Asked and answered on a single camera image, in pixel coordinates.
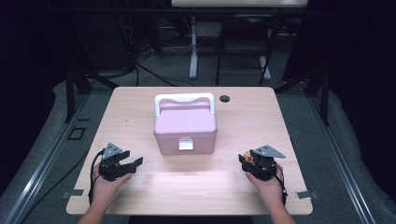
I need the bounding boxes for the metal floor rail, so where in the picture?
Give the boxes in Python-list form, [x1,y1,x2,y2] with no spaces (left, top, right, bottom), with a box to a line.
[311,95,378,224]
[2,92,92,224]

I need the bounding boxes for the tangle of cables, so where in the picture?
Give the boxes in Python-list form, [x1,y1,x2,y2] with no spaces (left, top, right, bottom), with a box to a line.
[122,15,164,68]

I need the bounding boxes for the grey tape strip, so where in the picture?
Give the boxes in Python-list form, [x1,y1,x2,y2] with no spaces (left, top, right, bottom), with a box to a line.
[61,189,85,199]
[295,190,319,201]

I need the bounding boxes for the black chair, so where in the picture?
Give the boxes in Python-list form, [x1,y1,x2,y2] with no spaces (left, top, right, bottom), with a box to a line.
[215,13,282,87]

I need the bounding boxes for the person's right hand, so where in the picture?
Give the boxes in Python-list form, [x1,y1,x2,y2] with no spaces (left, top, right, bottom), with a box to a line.
[245,172,286,205]

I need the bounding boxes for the right hand-held gripper cable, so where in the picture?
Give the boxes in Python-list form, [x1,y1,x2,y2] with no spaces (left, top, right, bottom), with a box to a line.
[274,162,290,206]

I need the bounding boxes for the person's left hand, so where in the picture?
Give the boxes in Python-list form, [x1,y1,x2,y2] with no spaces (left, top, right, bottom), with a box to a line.
[92,163,134,205]

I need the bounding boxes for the black floor cable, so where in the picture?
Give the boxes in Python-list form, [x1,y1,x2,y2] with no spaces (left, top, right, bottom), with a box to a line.
[134,62,196,89]

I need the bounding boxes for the pink storage box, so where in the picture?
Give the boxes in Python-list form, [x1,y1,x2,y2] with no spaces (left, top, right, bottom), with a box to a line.
[153,92,219,156]

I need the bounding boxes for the black stand frame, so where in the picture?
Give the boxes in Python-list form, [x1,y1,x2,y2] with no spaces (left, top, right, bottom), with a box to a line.
[274,65,332,127]
[63,65,120,124]

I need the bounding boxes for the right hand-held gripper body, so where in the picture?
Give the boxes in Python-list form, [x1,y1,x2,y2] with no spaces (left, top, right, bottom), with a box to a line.
[242,145,287,182]

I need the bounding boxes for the white desk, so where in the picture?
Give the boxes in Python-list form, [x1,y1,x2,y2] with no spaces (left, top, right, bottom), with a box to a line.
[171,0,309,81]

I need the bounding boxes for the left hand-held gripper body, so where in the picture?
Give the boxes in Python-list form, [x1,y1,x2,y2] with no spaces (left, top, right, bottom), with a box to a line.
[98,142,137,182]

